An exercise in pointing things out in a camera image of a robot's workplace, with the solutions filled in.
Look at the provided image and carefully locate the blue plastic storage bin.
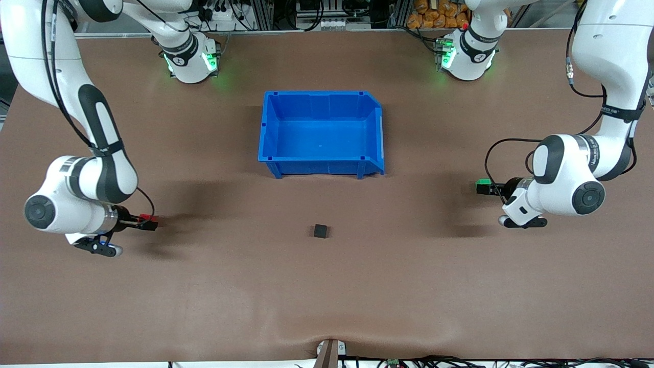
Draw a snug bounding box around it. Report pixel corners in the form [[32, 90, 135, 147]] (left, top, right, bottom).
[[258, 90, 385, 179]]

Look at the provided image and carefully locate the orange packaged goods pile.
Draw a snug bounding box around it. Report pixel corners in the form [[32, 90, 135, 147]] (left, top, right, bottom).
[[407, 0, 471, 29]]

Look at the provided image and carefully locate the white power strip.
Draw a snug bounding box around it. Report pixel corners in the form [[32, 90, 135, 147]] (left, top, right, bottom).
[[200, 4, 237, 22]]

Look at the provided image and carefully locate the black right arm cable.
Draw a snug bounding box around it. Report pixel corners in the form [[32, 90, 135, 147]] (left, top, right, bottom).
[[40, 0, 156, 221]]

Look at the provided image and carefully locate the metal table edge bracket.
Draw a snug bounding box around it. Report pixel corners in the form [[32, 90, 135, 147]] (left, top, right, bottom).
[[316, 338, 347, 368]]

